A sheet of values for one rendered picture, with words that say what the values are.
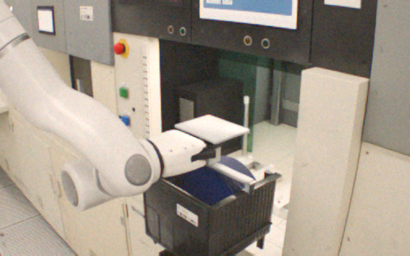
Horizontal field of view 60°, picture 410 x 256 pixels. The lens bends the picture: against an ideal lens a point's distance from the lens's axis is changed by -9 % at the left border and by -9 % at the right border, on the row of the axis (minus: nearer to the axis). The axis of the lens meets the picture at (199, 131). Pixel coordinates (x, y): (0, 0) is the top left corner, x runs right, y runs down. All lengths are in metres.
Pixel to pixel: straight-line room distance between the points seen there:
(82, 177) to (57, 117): 0.10
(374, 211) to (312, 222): 0.13
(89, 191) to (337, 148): 0.45
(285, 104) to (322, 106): 1.22
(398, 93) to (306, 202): 0.30
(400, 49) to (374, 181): 0.26
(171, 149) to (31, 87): 0.27
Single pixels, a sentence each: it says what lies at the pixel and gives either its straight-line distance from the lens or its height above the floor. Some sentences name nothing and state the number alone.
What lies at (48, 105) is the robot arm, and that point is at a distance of 0.60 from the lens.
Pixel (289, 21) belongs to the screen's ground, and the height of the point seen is 1.48.
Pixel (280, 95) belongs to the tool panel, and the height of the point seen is 1.02.
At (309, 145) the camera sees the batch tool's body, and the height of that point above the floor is 1.26.
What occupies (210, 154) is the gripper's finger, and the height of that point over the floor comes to 1.25.
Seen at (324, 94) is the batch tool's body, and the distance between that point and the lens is 0.73.
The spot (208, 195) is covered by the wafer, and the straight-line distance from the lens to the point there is 0.87.
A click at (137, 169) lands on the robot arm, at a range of 0.57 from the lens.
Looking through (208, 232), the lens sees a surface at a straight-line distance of 0.74.
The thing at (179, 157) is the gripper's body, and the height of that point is 1.26.
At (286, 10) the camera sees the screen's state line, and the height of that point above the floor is 1.51.
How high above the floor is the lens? 1.56
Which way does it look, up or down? 22 degrees down
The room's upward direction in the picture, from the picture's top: straight up
